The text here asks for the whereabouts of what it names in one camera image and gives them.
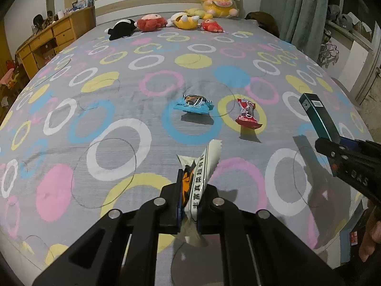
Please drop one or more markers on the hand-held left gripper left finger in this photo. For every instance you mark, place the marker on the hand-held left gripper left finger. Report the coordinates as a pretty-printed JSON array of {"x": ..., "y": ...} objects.
[{"x": 179, "y": 202}]

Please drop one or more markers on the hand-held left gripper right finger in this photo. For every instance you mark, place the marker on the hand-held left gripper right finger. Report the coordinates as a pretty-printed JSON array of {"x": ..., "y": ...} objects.
[{"x": 200, "y": 214}]

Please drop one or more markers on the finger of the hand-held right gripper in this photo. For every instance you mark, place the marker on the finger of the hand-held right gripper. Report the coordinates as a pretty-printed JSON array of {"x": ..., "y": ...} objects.
[
  {"x": 329, "y": 149},
  {"x": 351, "y": 143}
]

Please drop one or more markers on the dark green box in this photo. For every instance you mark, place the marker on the dark green box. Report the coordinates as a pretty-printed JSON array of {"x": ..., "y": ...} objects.
[{"x": 320, "y": 116}]

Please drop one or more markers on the white orange snack wrapper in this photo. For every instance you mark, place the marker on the white orange snack wrapper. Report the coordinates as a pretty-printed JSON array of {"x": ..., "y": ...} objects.
[{"x": 205, "y": 166}]

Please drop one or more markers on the person's right hand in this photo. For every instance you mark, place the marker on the person's right hand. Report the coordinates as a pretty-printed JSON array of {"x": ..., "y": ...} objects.
[{"x": 372, "y": 235}]

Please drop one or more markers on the blue cardboard box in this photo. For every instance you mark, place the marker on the blue cardboard box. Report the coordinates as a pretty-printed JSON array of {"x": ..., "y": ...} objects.
[{"x": 352, "y": 235}]

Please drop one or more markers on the white board panel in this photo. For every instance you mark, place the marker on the white board panel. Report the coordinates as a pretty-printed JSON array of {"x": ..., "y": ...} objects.
[{"x": 358, "y": 67}]

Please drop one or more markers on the red snack wrapper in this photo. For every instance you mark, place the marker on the red snack wrapper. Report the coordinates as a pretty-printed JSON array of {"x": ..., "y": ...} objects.
[{"x": 247, "y": 114}]

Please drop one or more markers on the pink clothes hangers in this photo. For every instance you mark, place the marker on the pink clothes hangers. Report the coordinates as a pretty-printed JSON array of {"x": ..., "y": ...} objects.
[{"x": 329, "y": 55}]

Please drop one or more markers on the blue snack wrapper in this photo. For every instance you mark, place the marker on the blue snack wrapper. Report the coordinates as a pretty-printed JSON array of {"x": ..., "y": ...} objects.
[{"x": 193, "y": 105}]

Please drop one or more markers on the grey cap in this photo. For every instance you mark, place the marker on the grey cap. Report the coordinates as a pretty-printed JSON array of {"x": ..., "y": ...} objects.
[{"x": 345, "y": 20}]

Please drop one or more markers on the green curtain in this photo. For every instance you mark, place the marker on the green curtain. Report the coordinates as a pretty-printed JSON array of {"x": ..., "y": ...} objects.
[{"x": 294, "y": 9}]

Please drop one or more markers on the small red plush toy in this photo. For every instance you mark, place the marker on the small red plush toy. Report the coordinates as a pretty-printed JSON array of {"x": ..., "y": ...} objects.
[{"x": 212, "y": 26}]

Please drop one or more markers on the yellow white plush toy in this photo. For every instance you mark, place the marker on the yellow white plush toy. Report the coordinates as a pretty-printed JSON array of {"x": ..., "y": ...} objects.
[{"x": 184, "y": 21}]

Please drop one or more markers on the large red plush toy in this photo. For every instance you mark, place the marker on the large red plush toy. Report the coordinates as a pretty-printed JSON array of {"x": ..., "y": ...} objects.
[{"x": 151, "y": 23}]

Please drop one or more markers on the black plush toy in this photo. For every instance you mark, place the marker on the black plush toy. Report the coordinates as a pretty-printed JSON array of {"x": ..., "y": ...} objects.
[{"x": 122, "y": 28}]

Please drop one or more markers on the green yellow plush toy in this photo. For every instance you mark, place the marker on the green yellow plush toy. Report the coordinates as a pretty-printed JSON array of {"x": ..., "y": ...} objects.
[{"x": 195, "y": 12}]

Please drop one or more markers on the wooden striped headboard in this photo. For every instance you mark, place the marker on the wooden striped headboard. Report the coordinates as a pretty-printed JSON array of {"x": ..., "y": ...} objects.
[{"x": 143, "y": 1}]

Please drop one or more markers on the wooden desk with drawers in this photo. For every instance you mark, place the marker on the wooden desk with drawers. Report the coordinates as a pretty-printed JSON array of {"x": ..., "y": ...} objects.
[{"x": 56, "y": 38}]

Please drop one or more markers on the chair with clothes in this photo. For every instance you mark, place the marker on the chair with clothes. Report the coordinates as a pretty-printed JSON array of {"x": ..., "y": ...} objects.
[{"x": 9, "y": 74}]

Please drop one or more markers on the clutter of desk items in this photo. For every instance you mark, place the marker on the clutter of desk items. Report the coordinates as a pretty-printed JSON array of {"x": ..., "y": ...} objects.
[{"x": 62, "y": 9}]

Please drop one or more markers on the window frame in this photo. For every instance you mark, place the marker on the window frame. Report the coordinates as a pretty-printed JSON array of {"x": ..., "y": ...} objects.
[{"x": 357, "y": 35}]

